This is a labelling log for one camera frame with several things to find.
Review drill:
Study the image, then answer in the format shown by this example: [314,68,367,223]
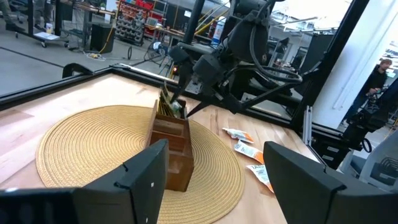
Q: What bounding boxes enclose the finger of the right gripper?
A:
[186,90,244,118]
[169,45,195,103]

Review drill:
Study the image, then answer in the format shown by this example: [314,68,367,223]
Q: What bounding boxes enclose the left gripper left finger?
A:
[73,139,170,224]

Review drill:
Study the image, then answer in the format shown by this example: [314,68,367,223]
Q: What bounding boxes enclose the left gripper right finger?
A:
[263,141,346,224]

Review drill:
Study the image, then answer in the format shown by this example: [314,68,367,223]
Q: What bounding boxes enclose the white orange tea bag packet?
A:
[246,164,275,194]
[233,139,266,165]
[221,127,255,144]

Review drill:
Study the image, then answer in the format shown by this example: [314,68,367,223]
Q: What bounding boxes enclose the green tea bag packet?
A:
[157,82,175,118]
[169,101,184,119]

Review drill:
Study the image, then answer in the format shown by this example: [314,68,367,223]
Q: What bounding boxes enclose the brown wooden tea box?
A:
[144,98,195,193]

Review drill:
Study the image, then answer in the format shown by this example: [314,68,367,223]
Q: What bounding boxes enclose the black metal pole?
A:
[182,0,206,45]

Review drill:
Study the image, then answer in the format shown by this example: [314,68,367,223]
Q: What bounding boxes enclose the round woven straw placemat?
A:
[35,105,246,224]

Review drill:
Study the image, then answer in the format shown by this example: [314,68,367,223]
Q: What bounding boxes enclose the shelving with red bins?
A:
[114,0,164,47]

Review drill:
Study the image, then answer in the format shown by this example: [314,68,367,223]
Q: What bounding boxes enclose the grey plastic equipment housing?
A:
[338,129,398,192]

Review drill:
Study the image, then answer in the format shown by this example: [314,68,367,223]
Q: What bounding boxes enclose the black cabinet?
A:
[89,22,116,54]

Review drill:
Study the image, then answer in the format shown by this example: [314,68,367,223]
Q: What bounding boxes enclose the person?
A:
[32,0,55,27]
[0,0,26,33]
[343,58,394,125]

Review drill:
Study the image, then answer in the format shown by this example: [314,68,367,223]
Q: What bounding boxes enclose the metal rolling cart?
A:
[15,0,69,49]

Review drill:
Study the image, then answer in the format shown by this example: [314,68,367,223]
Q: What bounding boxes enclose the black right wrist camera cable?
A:
[248,24,303,84]

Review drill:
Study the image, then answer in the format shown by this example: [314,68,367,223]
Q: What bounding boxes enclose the small black bracket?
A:
[61,62,95,79]

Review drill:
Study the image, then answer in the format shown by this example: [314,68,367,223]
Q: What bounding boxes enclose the black aluminium rig frame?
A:
[0,0,371,171]

